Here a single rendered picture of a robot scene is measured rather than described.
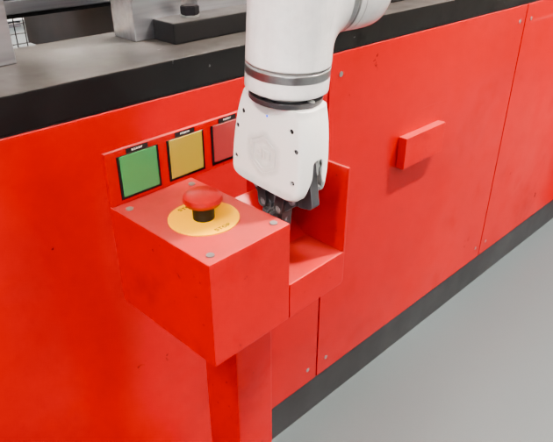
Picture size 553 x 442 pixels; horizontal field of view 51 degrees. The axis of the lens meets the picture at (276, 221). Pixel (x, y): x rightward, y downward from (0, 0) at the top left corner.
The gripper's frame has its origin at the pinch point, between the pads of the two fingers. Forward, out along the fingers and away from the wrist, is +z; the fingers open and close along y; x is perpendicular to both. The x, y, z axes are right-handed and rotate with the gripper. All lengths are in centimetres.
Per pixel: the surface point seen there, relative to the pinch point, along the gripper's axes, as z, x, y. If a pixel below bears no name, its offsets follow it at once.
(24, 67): -10.7, -11.2, -33.9
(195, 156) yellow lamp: -5.8, -4.0, -9.4
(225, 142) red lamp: -6.2, 0.5, -9.4
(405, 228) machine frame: 39, 66, -18
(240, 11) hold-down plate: -14.0, 22.3, -30.4
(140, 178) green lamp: -5.6, -11.5, -9.4
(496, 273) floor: 75, 119, -10
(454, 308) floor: 75, 93, -11
